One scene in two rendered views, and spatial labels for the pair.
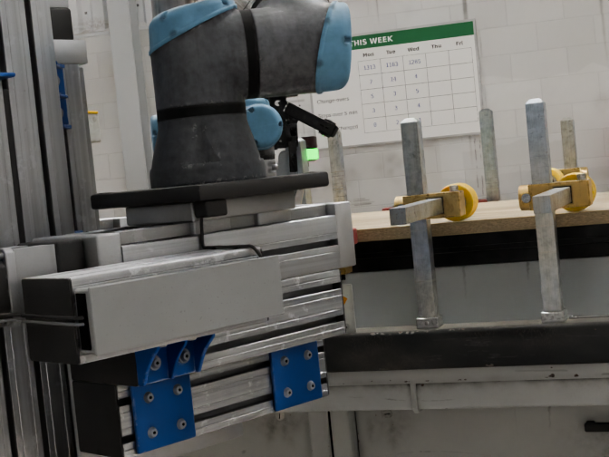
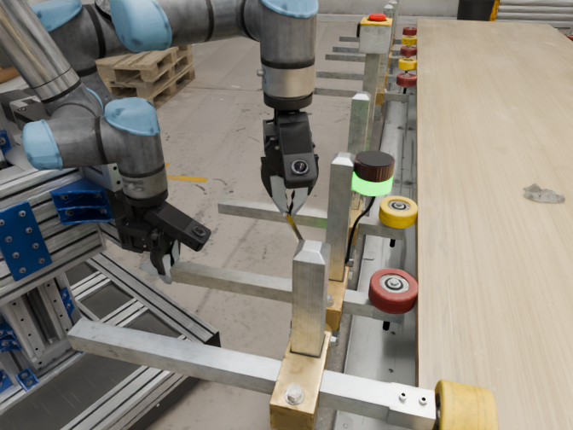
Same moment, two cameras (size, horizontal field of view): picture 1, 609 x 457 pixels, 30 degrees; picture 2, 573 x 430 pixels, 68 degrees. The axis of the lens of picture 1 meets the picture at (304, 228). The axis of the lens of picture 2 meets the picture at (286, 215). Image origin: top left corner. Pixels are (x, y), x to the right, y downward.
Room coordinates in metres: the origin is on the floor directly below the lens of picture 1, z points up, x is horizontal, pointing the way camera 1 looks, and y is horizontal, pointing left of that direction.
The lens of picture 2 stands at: (2.23, -0.58, 1.40)
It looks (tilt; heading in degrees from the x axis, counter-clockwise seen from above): 34 degrees down; 84
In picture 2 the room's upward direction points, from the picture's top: straight up
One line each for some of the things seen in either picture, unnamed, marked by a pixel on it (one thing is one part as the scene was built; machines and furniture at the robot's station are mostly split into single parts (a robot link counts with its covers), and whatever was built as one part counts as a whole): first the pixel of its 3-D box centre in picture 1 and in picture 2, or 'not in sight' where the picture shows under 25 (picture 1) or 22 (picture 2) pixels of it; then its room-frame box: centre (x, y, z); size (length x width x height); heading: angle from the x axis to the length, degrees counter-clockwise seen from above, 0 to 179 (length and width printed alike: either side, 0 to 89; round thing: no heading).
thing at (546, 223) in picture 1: (546, 222); not in sight; (2.20, -0.47, 0.89); 0.03 x 0.03 x 0.48; 70
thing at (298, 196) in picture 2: not in sight; (297, 188); (2.31, 0.03, 1.04); 0.06 x 0.03 x 0.09; 91
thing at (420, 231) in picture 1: (421, 237); (306, 385); (2.29, -0.23, 0.89); 0.03 x 0.03 x 0.48; 70
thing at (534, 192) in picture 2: not in sight; (543, 192); (2.88, 0.17, 0.91); 0.09 x 0.07 x 0.02; 138
